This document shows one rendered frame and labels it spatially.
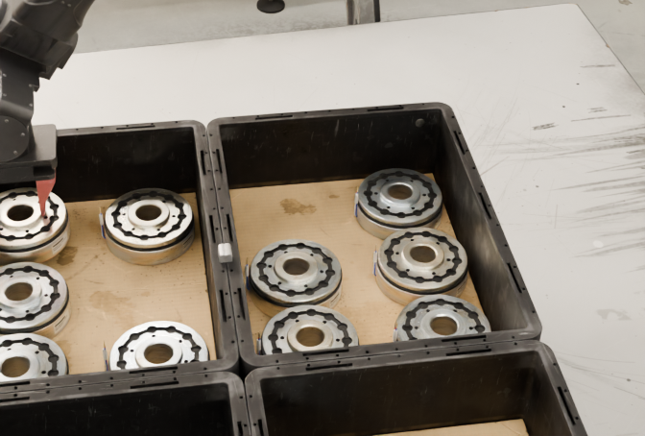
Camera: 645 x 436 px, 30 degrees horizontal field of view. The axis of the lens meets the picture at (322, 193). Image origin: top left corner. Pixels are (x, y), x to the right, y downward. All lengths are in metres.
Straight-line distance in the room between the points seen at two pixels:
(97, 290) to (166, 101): 0.56
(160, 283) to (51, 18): 0.34
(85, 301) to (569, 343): 0.59
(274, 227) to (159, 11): 2.05
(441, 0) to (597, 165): 1.78
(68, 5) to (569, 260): 0.78
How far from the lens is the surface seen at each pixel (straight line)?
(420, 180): 1.47
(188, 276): 1.38
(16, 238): 1.38
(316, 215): 1.46
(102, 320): 1.34
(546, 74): 1.98
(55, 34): 1.22
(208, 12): 3.43
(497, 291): 1.30
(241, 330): 1.18
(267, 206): 1.47
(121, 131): 1.43
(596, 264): 1.64
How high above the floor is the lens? 1.78
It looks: 40 degrees down
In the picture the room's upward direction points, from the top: 2 degrees clockwise
